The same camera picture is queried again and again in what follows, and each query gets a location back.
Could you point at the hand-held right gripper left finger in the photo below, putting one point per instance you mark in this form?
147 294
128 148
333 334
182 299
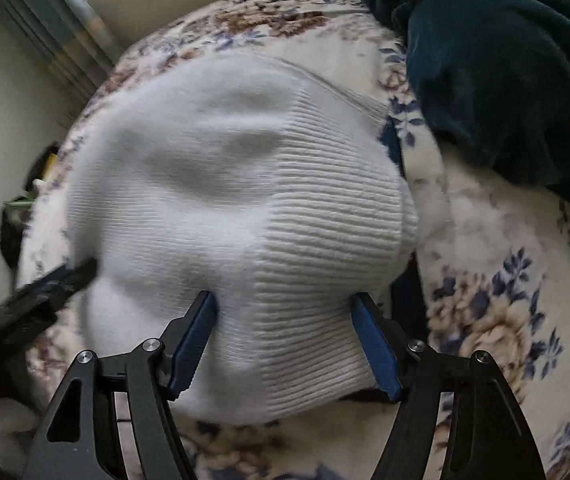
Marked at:
197 340

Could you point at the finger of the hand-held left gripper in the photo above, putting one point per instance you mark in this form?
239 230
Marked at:
60 277

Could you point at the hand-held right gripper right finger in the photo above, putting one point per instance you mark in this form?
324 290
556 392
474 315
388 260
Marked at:
377 350

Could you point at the white knit sweater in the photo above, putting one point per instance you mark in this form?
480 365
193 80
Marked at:
215 185

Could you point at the dark object beside bed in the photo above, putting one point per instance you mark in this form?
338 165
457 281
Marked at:
10 240

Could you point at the floral fleece blanket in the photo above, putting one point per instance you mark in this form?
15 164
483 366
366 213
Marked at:
490 260

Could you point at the pale plaid curtain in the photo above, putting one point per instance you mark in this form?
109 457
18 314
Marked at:
65 25

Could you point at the dark teal velvet blanket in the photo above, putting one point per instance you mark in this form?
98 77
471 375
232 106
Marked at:
490 60

